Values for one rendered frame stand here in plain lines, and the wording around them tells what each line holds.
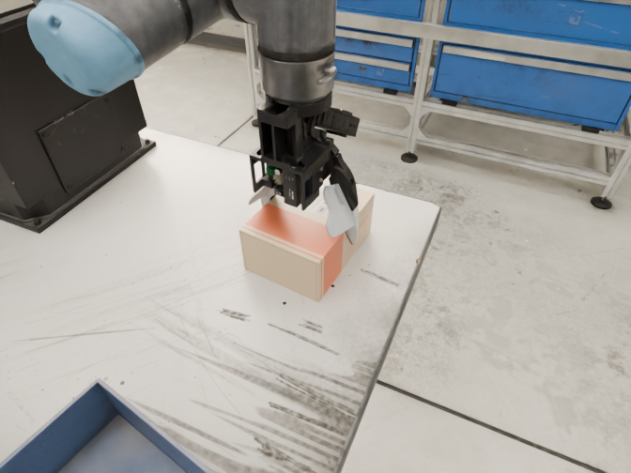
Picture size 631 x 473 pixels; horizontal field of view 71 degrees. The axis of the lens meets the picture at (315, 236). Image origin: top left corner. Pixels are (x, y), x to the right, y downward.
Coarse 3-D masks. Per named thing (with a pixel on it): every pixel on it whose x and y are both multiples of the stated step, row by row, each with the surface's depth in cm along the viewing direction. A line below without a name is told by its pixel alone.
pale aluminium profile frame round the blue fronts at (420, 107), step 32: (384, 32) 175; (416, 32) 170; (448, 32) 165; (480, 32) 161; (256, 64) 214; (608, 64) 150; (256, 96) 223; (384, 96) 194; (416, 96) 188; (384, 128) 204; (416, 128) 197; (544, 128) 174; (576, 128) 171; (416, 160) 208; (512, 160) 188; (544, 160) 184; (608, 160) 185; (608, 192) 180
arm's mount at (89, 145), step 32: (0, 32) 54; (0, 64) 56; (32, 64) 60; (0, 96) 57; (32, 96) 61; (64, 96) 65; (128, 96) 77; (0, 128) 58; (32, 128) 62; (64, 128) 66; (96, 128) 72; (128, 128) 79; (0, 160) 59; (32, 160) 63; (64, 160) 68; (96, 160) 74; (128, 160) 80; (0, 192) 65; (32, 192) 65; (64, 192) 70; (32, 224) 67
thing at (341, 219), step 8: (336, 184) 53; (328, 192) 52; (336, 192) 54; (328, 200) 52; (336, 200) 53; (344, 200) 54; (336, 208) 53; (344, 208) 54; (328, 216) 53; (336, 216) 53; (344, 216) 54; (352, 216) 55; (328, 224) 52; (336, 224) 53; (344, 224) 54; (352, 224) 55; (328, 232) 52; (336, 232) 53; (352, 232) 56; (352, 240) 57
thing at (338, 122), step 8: (328, 112) 49; (336, 112) 51; (344, 112) 53; (320, 120) 49; (328, 120) 50; (336, 120) 52; (344, 120) 53; (352, 120) 55; (328, 128) 51; (336, 128) 52; (344, 128) 54; (352, 128) 56; (336, 136) 57; (344, 136) 57
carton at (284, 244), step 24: (360, 192) 62; (264, 216) 59; (288, 216) 59; (312, 216) 59; (360, 216) 60; (240, 240) 58; (264, 240) 55; (288, 240) 55; (312, 240) 55; (336, 240) 55; (360, 240) 64; (264, 264) 58; (288, 264) 56; (312, 264) 53; (336, 264) 58; (288, 288) 59; (312, 288) 56
